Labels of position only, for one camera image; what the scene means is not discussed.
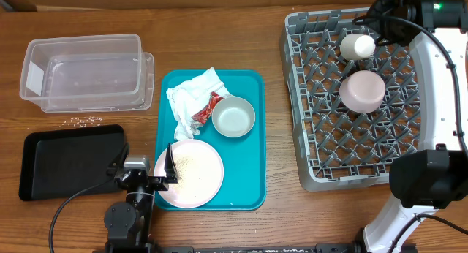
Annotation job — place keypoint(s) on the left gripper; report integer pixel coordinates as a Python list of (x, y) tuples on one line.
[(161, 183)]

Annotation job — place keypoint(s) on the white cup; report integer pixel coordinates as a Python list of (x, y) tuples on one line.
[(357, 47)]

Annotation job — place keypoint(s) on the red snack wrapper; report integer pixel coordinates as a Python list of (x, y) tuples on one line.
[(203, 115)]

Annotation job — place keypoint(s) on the white napkin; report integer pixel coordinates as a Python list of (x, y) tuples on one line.
[(189, 98)]

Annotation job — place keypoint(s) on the grey bowl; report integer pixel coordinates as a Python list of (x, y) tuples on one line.
[(233, 117)]

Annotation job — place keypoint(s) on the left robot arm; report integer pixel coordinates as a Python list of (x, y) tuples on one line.
[(128, 223)]

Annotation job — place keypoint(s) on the pink plate with rice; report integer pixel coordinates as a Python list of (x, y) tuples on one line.
[(200, 172)]

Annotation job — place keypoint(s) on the teal plastic tray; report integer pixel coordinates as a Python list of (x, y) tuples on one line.
[(244, 158)]

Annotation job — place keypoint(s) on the spilled rice grains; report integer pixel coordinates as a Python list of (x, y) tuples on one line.
[(81, 122)]

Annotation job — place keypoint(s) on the clear plastic bin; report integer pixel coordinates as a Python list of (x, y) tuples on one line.
[(99, 73)]

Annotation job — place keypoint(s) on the black tray bin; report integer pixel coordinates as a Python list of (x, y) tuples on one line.
[(60, 163)]

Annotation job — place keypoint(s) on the grey dish rack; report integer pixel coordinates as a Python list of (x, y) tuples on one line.
[(337, 148)]

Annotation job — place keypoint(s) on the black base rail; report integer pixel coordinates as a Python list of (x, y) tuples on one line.
[(318, 248)]

